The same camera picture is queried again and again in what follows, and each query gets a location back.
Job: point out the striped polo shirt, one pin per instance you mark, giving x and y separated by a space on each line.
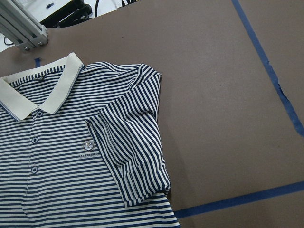
80 148

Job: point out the black clamp tool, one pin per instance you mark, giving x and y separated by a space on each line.
73 13

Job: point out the aluminium frame post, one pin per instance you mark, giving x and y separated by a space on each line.
20 27

